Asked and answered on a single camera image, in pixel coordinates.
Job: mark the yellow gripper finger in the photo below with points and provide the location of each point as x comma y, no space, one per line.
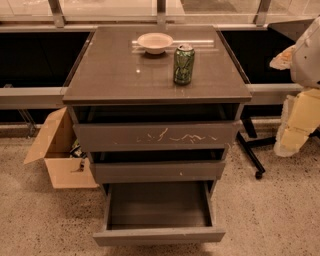
300,117
283,60

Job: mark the scratched grey top drawer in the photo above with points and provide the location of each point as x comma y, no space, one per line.
154,127

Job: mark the green soda can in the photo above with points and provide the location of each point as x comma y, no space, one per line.
183,64

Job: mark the grey drawer cabinet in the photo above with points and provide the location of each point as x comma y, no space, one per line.
102,48

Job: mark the grey bottom drawer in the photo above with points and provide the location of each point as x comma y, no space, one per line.
158,213

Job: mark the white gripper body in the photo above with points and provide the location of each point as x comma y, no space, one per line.
307,63

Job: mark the grey middle drawer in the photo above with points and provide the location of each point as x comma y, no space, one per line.
157,166

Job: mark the white bowl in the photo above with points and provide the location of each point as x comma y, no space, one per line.
155,43

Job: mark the grey metal window railing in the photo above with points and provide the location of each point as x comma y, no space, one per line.
134,17

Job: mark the open cardboard box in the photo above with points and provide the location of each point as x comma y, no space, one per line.
53,145

